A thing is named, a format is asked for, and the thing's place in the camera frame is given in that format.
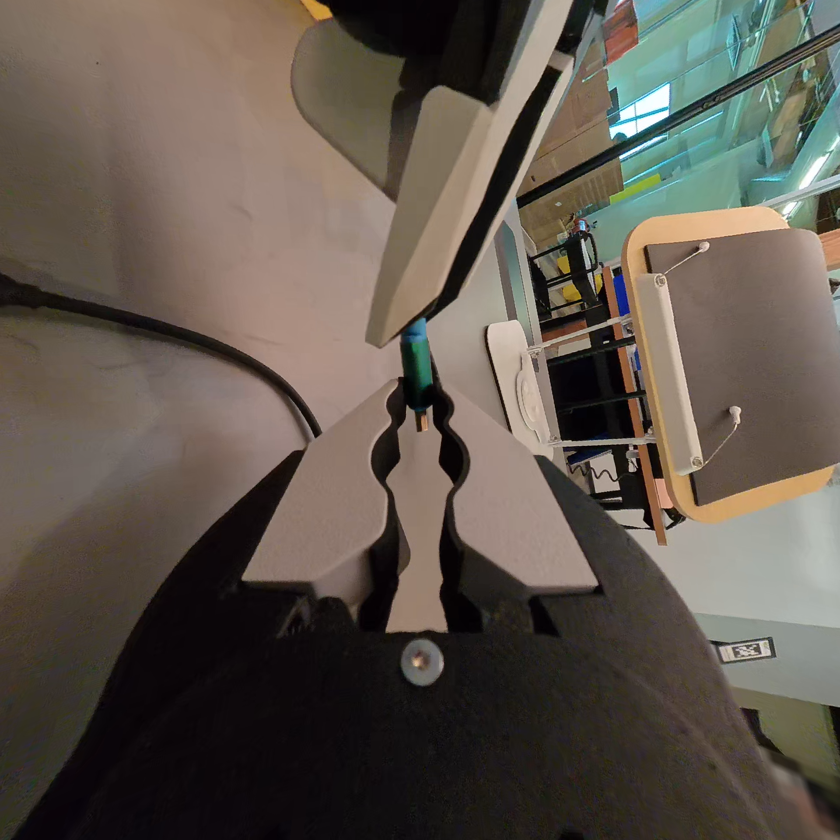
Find black foam panel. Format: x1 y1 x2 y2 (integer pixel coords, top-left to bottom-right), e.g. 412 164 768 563
643 227 840 508

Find round-cornered wooden board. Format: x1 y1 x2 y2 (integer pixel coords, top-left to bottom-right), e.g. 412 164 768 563
620 205 840 526

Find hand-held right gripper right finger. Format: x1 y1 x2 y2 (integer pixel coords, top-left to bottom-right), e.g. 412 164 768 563
435 386 601 626

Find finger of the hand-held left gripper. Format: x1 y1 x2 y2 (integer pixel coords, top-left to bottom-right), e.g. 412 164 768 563
425 0 578 320
364 84 501 349

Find brown cardboard boxes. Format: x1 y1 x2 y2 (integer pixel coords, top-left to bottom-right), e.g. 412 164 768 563
525 62 626 227

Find black cable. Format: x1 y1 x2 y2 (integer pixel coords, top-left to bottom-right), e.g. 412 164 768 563
0 274 324 439

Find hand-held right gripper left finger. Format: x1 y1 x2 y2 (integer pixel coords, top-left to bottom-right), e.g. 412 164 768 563
243 377 412 626

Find black shelf rack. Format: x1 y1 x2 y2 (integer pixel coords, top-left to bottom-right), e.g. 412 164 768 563
530 230 680 547

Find black metal pole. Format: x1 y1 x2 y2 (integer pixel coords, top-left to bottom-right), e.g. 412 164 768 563
517 28 840 206

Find black white printed tag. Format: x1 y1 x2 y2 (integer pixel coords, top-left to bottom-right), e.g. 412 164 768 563
710 635 778 665

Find green blue cable plug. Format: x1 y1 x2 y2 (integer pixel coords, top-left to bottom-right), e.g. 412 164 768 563
399 319 439 434

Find white plastic bar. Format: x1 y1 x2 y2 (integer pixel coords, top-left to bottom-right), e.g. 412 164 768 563
634 272 705 477

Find white board with holder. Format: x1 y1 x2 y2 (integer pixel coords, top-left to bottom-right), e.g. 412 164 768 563
485 320 557 462

